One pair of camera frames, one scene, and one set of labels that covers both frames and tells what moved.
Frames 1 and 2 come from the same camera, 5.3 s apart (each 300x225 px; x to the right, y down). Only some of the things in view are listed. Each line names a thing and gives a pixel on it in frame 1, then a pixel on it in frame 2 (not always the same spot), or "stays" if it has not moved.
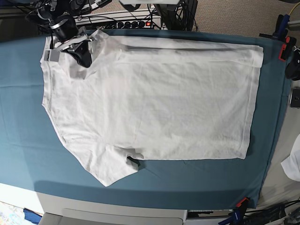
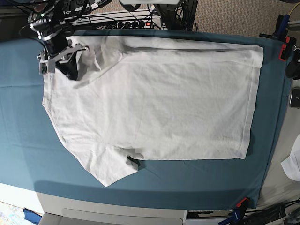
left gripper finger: x=292 y=68 stays
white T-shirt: x=158 y=99 stays
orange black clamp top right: x=286 y=48 stays
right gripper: x=82 y=54 -> x=69 y=67
